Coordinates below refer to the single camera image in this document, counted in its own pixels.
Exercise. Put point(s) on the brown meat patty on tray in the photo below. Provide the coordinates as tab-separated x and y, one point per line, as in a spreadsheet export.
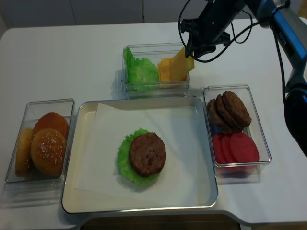
147	154

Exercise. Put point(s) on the bottom brown meat patty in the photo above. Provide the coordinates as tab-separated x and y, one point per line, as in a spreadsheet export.
216	119

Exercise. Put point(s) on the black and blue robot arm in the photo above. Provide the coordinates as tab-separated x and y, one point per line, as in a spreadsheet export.
289	32

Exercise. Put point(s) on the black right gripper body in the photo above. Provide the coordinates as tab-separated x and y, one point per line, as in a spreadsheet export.
209	27

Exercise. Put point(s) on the middle brown meat patty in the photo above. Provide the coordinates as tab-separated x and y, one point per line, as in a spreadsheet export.
226	115

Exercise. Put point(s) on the back red tomato slice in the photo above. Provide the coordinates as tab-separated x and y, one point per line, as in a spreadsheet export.
217	145

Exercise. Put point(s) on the pale bun bottom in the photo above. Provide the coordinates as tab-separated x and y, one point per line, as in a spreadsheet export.
23	163

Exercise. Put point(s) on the green lettuce leaf on tray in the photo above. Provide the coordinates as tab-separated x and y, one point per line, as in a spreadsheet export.
123	162

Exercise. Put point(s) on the top brown meat patty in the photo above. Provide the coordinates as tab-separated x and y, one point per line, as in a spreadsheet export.
236	108

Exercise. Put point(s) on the clear patty and tomato box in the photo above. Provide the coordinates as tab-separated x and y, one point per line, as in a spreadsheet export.
242	172

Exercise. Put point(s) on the clear lettuce and cheese box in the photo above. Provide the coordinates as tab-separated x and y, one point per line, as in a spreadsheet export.
155	53

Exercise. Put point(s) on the clear bun box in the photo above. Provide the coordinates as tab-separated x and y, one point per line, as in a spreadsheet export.
35	180

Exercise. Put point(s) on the front red tomato slice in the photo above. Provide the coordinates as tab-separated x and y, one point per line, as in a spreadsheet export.
243	148

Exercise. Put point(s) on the white paper sheet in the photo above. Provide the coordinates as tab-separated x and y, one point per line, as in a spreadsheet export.
178	129

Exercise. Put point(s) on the green lettuce in box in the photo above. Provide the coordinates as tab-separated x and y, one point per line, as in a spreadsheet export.
141	73

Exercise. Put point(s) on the yellow cheese slice stack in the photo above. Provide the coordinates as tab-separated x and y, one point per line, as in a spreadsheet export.
169	71

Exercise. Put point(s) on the sesame bun top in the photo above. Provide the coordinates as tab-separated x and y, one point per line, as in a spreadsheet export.
48	151

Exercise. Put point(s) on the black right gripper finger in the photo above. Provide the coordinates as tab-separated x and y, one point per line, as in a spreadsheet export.
191	46
203	50

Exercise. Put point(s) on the middle red tomato slice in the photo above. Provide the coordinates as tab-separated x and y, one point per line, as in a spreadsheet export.
225	144

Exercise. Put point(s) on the plain brown bun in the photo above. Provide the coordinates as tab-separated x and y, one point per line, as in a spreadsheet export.
54	121

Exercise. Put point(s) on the red tomato slice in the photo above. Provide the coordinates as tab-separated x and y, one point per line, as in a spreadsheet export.
217	145
243	148
225	144

